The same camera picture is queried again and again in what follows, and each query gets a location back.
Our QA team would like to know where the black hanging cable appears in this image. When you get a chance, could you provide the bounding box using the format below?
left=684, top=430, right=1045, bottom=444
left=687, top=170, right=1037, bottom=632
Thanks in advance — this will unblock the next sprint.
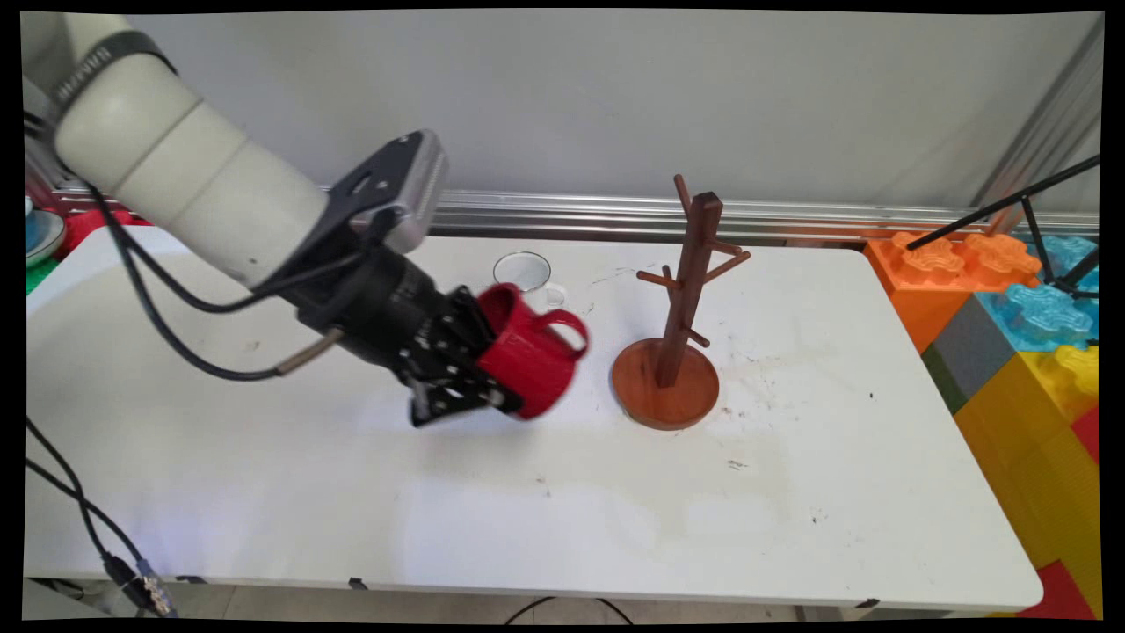
left=25, top=418, right=178, bottom=618

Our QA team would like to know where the red toy piece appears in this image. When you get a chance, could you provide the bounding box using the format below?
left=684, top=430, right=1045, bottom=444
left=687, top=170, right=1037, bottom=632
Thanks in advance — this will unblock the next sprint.
left=57, top=209, right=150, bottom=256

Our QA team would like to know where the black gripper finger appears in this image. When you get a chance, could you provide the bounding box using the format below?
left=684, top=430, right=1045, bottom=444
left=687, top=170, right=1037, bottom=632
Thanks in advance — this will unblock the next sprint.
left=438, top=285, right=498, bottom=362
left=395, top=346, right=525, bottom=430

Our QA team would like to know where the red ceramic mug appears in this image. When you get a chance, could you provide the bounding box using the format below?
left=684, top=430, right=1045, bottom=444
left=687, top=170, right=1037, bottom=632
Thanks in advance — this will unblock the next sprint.
left=475, top=282, right=590, bottom=420

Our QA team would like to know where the light blue toy block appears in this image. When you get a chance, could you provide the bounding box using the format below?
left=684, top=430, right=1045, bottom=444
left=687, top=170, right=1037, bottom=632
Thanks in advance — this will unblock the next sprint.
left=974, top=283, right=1100, bottom=353
left=1024, top=236, right=1100, bottom=295

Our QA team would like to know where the black camera cable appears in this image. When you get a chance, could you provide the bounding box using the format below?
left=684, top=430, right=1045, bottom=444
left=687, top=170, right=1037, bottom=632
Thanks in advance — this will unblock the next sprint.
left=83, top=185, right=392, bottom=315

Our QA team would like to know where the aluminium frame post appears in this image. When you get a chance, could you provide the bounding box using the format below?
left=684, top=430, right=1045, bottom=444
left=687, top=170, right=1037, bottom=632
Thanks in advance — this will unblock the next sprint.
left=971, top=18, right=1104, bottom=212

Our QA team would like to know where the grey toy block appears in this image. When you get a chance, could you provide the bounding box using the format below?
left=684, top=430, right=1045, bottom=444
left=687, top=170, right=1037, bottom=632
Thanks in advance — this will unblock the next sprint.
left=921, top=295, right=1020, bottom=414

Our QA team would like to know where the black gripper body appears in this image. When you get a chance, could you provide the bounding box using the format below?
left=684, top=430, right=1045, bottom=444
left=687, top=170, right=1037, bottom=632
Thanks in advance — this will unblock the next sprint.
left=294, top=250, right=450, bottom=371

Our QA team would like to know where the black velcro cable strap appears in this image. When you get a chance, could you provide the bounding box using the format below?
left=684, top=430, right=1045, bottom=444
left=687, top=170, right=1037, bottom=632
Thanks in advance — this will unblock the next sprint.
left=51, top=31, right=178, bottom=113

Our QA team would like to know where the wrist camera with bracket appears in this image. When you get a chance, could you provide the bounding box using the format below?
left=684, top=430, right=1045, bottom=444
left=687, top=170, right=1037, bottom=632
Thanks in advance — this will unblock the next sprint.
left=250, top=130, right=449, bottom=295

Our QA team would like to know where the black tripod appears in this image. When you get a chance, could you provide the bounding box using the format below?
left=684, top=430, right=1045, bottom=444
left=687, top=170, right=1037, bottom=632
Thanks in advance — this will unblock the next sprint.
left=905, top=154, right=1101, bottom=295

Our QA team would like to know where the orange toy block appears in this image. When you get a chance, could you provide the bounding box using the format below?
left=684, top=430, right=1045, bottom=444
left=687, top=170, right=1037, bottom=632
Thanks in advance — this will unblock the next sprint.
left=863, top=231, right=1042, bottom=353

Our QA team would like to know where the black cable with metal plug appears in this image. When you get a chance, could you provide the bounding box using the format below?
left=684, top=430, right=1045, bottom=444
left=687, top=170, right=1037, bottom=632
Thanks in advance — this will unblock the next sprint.
left=105, top=224, right=345, bottom=383

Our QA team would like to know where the black floor cable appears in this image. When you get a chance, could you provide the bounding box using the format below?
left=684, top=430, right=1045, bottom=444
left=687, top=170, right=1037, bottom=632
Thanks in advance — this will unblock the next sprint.
left=503, top=596, right=634, bottom=625

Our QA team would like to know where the aluminium frame rail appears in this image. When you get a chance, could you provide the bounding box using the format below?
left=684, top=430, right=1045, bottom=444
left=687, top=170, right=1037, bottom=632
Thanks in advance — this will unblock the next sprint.
left=53, top=180, right=1100, bottom=247

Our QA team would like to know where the brown wooden mug tree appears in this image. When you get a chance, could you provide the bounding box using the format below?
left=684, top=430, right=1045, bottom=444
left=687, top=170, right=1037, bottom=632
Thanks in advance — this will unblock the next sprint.
left=611, top=174, right=753, bottom=432

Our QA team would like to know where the white enamel mug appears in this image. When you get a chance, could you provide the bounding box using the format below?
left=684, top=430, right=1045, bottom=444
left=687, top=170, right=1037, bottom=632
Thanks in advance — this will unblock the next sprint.
left=492, top=251, right=568, bottom=309

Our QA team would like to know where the grey plate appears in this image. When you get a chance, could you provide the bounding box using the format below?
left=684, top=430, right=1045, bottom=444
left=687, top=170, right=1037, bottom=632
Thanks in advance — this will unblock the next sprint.
left=25, top=207, right=67, bottom=265

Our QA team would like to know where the yellow toy block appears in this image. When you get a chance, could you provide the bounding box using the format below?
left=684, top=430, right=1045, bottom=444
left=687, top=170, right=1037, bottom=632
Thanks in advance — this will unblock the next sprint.
left=954, top=345, right=1102, bottom=616

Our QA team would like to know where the red toy block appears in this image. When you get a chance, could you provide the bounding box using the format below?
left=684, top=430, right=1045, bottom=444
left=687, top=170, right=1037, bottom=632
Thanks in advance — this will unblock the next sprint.
left=1020, top=560, right=1095, bottom=621

